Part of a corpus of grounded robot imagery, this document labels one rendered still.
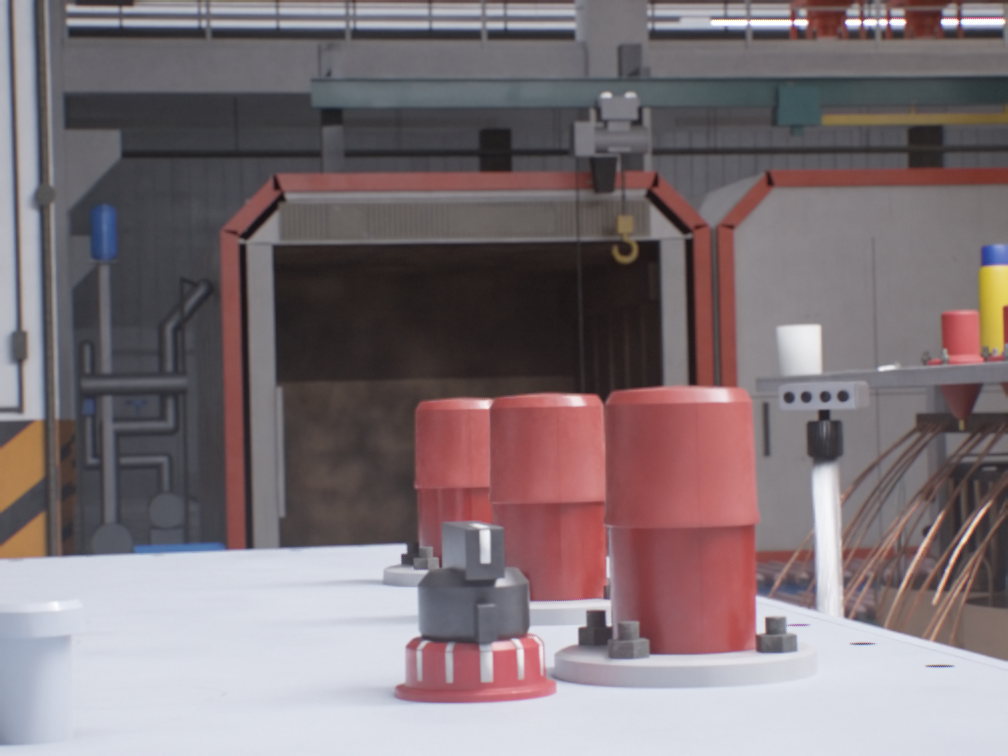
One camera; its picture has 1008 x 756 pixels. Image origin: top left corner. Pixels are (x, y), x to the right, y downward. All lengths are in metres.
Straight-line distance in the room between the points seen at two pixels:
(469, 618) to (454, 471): 0.70
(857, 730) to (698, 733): 0.06
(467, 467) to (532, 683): 0.70
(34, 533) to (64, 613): 10.71
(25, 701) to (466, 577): 0.20
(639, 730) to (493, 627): 0.12
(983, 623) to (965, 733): 3.11
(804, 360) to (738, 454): 3.56
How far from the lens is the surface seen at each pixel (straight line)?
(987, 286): 4.83
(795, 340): 4.68
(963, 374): 3.70
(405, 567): 1.79
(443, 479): 1.76
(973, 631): 4.10
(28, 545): 11.68
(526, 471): 1.44
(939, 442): 4.62
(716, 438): 1.12
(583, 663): 1.11
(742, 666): 1.10
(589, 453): 1.45
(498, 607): 1.06
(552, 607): 1.41
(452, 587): 1.06
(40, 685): 0.98
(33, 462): 11.67
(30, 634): 0.97
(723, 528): 1.12
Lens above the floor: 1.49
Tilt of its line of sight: 1 degrees up
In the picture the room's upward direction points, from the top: 1 degrees counter-clockwise
